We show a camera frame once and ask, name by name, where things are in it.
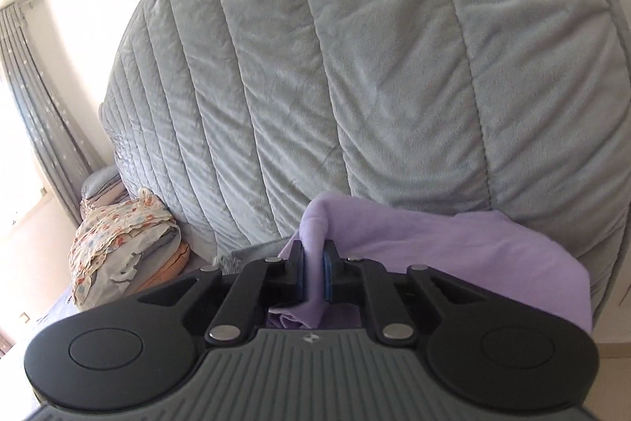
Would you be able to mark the lilac pants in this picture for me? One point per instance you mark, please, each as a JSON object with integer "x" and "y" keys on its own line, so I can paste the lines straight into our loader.
{"x": 443, "y": 248}

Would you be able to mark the grey bed blanket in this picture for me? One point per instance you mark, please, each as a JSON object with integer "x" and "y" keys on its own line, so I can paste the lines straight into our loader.
{"x": 246, "y": 253}

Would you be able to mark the orange pillow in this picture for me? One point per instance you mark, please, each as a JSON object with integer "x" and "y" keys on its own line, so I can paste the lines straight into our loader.
{"x": 180, "y": 258}

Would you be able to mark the grey quilted headboard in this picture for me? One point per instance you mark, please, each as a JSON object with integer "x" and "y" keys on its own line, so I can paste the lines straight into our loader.
{"x": 345, "y": 56}

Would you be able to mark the grey star curtain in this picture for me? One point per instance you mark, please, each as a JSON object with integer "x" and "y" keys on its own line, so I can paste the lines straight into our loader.
{"x": 44, "y": 105}

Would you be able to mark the grey printed pillow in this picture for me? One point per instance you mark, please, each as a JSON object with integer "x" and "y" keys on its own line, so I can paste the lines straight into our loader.
{"x": 118, "y": 243}

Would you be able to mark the folded bedding pile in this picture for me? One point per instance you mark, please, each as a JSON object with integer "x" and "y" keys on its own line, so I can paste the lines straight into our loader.
{"x": 98, "y": 184}

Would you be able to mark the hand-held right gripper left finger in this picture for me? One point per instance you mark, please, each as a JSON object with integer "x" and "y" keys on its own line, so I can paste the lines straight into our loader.
{"x": 298, "y": 275}

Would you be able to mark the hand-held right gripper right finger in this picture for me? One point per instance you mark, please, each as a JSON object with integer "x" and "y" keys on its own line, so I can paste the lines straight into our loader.
{"x": 329, "y": 278}

